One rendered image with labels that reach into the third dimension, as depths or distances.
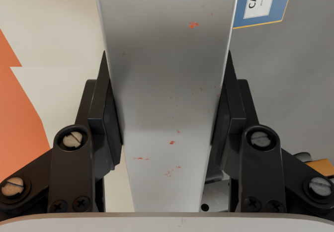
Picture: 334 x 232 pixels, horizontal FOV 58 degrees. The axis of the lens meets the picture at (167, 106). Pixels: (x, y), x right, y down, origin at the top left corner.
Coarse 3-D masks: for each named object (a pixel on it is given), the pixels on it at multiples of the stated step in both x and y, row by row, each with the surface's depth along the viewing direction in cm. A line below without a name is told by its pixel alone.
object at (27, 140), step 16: (0, 80) 15; (16, 80) 15; (0, 96) 15; (16, 96) 15; (0, 112) 16; (16, 112) 16; (32, 112) 16; (0, 128) 17; (16, 128) 17; (32, 128) 17; (0, 144) 18; (16, 144) 18; (32, 144) 18; (48, 144) 18; (0, 160) 20; (16, 160) 20; (32, 160) 20; (0, 176) 21
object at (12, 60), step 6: (0, 30) 13; (0, 36) 13; (0, 42) 13; (6, 42) 13; (0, 48) 13; (6, 48) 13; (0, 54) 13; (6, 54) 13; (12, 54) 13; (0, 60) 14; (6, 60) 14; (12, 60) 14; (18, 60) 14; (0, 66) 14; (6, 66) 14; (12, 66) 14; (18, 66) 14
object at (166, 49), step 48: (96, 0) 8; (144, 0) 8; (192, 0) 8; (144, 48) 9; (192, 48) 9; (144, 96) 10; (192, 96) 10; (144, 144) 12; (192, 144) 12; (144, 192) 16; (192, 192) 16
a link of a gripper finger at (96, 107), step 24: (96, 96) 10; (96, 120) 10; (96, 144) 10; (120, 144) 12; (24, 168) 9; (48, 168) 9; (96, 168) 10; (0, 192) 9; (24, 192) 9; (48, 192) 9
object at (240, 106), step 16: (224, 80) 11; (240, 80) 12; (224, 96) 11; (240, 96) 10; (224, 112) 10; (240, 112) 10; (224, 128) 10; (240, 128) 10; (224, 144) 11; (224, 160) 11; (288, 160) 10; (288, 176) 9; (304, 176) 9; (320, 176) 9; (288, 192) 9; (304, 192) 9; (320, 192) 9; (320, 208) 9
